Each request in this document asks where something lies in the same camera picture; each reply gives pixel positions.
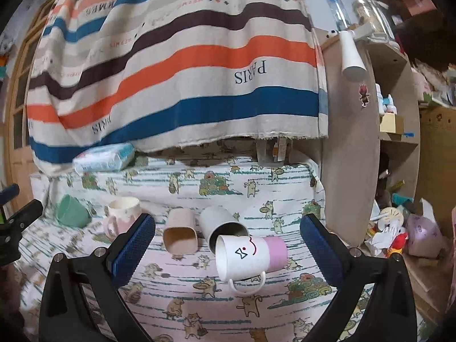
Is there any white pink face mug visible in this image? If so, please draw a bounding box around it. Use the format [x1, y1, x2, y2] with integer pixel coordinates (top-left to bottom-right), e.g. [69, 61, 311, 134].
[215, 235, 288, 296]

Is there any green plastic cup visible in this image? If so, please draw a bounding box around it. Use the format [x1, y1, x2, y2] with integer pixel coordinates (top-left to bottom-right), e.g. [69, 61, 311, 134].
[56, 195, 91, 229]

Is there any beige square cup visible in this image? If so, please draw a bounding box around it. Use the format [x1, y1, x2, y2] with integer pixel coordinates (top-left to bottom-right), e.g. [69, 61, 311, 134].
[162, 208, 199, 256]

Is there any grey white cylindrical cup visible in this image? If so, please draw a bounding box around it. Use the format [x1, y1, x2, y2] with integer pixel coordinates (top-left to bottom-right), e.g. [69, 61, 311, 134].
[198, 206, 248, 254]

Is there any wooden door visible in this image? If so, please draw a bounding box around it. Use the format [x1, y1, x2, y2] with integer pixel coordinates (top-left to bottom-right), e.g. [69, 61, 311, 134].
[5, 0, 55, 211]

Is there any red yellow toy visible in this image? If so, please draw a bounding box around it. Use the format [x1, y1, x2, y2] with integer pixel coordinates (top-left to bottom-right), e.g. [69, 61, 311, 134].
[386, 232, 408, 258]

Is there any pink white drip mug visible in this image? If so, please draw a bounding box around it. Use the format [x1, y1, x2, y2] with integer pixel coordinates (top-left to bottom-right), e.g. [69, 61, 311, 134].
[103, 197, 142, 240]

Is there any cat print bed sheet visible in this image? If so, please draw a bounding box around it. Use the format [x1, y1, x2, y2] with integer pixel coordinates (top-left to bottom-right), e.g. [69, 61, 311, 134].
[18, 156, 335, 341]

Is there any baby wipes pack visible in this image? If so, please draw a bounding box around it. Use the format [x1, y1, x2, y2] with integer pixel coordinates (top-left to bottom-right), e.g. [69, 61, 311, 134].
[73, 143, 135, 174]

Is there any red cartoon sticker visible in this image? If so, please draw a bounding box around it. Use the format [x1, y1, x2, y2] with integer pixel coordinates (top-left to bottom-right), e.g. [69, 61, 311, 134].
[359, 83, 370, 107]

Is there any striped Paris blanket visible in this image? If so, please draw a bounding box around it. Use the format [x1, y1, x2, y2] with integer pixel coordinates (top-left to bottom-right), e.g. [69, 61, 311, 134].
[26, 0, 329, 175]

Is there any white clip lamp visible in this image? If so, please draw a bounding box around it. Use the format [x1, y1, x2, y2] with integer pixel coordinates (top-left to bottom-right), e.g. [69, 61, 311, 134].
[339, 23, 375, 83]

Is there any blue clear bottle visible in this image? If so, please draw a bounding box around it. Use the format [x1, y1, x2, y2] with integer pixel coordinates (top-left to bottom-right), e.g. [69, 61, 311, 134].
[327, 0, 352, 31]

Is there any clear glass jar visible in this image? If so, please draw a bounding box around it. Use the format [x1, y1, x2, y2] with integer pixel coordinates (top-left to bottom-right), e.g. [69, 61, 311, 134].
[353, 0, 395, 42]

